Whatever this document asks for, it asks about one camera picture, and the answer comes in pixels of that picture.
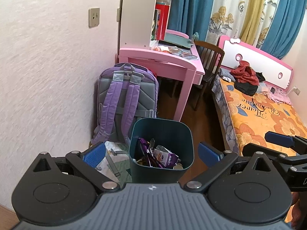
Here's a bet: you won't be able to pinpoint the black garment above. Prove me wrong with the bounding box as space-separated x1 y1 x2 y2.
234 72 266 96

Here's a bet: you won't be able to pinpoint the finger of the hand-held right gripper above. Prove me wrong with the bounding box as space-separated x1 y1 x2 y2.
264 131 307 155
242 142 307 171

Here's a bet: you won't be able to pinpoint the dark teal trash bin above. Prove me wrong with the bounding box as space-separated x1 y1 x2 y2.
129 118 194 184

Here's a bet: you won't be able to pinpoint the beige wall plate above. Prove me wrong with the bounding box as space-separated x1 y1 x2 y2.
88 7 100 28

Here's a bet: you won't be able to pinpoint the white yellow printed curtain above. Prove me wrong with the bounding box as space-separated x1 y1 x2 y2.
205 0 285 48

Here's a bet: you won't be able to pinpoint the red garment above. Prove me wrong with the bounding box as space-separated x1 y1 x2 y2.
230 61 261 86

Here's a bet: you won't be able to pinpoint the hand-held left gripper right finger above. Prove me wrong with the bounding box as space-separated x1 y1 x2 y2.
183 142 275 194

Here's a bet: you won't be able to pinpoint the pink white headboard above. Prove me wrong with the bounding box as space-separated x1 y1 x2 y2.
217 35 294 91

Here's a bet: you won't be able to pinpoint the red books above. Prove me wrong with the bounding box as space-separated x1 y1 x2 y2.
151 3 171 41

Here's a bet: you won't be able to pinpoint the blue curtain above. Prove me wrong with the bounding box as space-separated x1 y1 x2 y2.
260 0 307 59
167 0 217 44

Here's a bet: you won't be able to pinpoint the purple grey backpack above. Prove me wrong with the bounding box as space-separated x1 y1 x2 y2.
91 63 159 144

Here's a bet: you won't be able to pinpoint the purple foil wrapper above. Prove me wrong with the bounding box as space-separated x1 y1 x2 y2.
137 138 159 167

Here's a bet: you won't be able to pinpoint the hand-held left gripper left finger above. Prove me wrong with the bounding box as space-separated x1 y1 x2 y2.
32 142 120 194

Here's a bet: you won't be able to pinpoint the pink desk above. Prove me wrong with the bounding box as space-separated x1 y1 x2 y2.
119 29 205 121

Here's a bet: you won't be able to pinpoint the printed book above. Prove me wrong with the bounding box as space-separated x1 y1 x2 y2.
168 45 199 60

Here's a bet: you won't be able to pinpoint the white purple snack packet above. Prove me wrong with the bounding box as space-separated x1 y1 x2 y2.
153 145 180 168

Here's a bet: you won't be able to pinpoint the dark green board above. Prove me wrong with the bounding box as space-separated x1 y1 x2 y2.
164 32 193 48

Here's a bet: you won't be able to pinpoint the white bookshelf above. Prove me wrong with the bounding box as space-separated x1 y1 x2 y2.
119 0 177 51

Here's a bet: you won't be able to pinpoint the bed with orange floral sheet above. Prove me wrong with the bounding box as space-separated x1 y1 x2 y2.
211 74 307 160

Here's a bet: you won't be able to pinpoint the dark wooden chair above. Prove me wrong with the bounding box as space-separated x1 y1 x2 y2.
193 41 225 111

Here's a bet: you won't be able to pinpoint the pink garment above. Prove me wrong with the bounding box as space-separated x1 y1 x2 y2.
267 87 293 104

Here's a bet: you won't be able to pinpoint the grey cloth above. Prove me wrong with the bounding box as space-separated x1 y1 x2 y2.
219 68 237 83

